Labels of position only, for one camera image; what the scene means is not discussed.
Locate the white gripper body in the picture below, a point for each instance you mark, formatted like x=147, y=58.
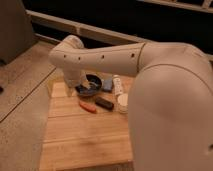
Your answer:
x=74, y=78

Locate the white remote control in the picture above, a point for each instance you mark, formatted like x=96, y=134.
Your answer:
x=117, y=85

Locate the white paper cup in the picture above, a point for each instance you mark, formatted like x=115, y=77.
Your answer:
x=122, y=101

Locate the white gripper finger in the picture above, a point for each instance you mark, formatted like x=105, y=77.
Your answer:
x=85, y=82
x=69, y=91

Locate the grey cabinet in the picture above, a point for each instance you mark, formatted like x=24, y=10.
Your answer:
x=16, y=31

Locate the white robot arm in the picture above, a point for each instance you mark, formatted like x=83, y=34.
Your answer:
x=170, y=102

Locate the white window rail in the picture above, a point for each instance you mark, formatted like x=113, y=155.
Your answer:
x=83, y=30

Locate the blue sponge block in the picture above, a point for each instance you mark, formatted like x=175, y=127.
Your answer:
x=107, y=85

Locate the black rectangular block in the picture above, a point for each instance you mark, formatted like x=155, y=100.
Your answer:
x=104, y=103

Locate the dark round bowl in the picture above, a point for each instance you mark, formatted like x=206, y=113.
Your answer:
x=95, y=83

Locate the wooden cutting board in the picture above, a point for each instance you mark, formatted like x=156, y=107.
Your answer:
x=77, y=140

